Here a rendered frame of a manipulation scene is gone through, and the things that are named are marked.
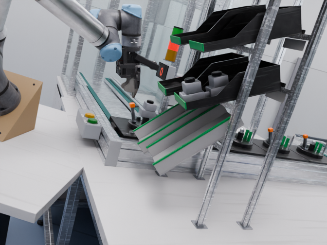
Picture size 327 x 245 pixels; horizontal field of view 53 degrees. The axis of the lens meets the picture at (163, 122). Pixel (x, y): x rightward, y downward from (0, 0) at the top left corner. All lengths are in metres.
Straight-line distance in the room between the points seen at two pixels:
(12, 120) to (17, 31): 3.34
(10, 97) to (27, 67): 3.26
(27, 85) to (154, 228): 0.78
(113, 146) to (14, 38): 3.56
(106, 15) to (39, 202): 0.67
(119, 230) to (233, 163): 0.72
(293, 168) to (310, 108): 2.58
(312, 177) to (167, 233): 1.04
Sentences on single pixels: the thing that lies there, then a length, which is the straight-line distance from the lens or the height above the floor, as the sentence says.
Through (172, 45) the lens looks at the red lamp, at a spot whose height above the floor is 1.33.
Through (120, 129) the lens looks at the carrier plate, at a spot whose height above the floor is 0.97.
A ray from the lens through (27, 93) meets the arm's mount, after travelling 1.39.
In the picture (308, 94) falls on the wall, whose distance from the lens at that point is 4.22.
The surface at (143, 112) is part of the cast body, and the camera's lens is 1.36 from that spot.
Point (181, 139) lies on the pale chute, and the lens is 1.06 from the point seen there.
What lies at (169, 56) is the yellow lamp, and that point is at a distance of 1.56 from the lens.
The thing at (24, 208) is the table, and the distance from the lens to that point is 0.94.
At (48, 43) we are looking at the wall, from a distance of 4.44.
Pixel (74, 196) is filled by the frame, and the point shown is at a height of 0.64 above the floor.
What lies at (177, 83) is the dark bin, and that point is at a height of 1.22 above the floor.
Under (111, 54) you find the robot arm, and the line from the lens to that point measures 1.15.
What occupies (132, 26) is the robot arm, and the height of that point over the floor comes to 1.36.
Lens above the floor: 1.36
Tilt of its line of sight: 14 degrees down
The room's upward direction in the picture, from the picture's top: 16 degrees clockwise
